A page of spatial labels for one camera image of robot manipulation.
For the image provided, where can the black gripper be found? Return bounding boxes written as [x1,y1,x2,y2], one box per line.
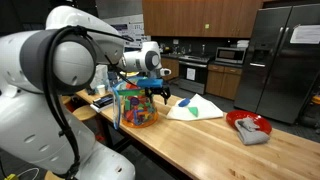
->
[144,85,172,106]

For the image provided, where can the green triangular block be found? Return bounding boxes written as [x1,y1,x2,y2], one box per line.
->
[187,106,200,118]

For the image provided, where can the round wooden robot base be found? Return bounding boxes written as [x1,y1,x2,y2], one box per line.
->
[44,169,65,180]

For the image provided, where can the clear bag of colourful blocks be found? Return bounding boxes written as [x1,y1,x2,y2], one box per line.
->
[111,76,160,130]

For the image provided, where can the blue block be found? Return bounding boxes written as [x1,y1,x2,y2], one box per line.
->
[177,97,191,108]

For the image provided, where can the narrow wooden base cabinet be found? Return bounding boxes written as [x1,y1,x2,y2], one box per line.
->
[160,57,180,82]

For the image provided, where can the white paper on oven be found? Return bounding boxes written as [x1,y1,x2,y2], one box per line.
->
[186,67,197,82]

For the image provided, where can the white cloth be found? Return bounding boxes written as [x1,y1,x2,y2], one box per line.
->
[165,93,224,122]

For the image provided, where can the black flat book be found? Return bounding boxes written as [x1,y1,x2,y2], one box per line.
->
[90,93,115,113]

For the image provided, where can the white paper cup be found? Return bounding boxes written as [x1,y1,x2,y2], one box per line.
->
[96,84,107,97]

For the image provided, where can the white translucent container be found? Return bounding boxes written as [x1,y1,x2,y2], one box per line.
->
[89,64,110,90]

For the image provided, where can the wide wooden base cabinet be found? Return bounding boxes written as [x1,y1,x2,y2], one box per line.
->
[205,63,243,101]

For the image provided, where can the small black object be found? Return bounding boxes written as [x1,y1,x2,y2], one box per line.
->
[85,86,98,96]

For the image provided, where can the large round wooden stool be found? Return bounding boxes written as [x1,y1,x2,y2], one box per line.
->
[72,104,98,122]

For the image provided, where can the silver microwave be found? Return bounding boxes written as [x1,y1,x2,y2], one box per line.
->
[214,46,248,65]

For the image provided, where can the grey knitted cloth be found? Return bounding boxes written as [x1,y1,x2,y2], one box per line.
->
[234,116,271,146]

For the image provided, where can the stack of white plates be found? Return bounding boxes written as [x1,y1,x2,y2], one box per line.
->
[236,39,250,49]

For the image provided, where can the red plate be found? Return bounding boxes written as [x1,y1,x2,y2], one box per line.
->
[225,109,273,135]

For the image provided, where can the stainless steel refrigerator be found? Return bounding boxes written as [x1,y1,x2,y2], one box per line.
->
[233,3,320,125]

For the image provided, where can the yellow connector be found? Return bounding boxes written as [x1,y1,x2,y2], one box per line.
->
[3,173,20,180]

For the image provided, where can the white wall poster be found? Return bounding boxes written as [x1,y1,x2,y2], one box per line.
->
[111,13,153,50]

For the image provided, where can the wooden wall cabinets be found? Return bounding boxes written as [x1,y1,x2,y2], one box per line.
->
[142,0,264,39]

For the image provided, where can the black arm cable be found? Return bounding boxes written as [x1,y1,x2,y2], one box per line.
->
[43,25,135,180]

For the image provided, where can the white floor cable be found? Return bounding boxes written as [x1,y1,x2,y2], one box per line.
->
[16,167,40,178]

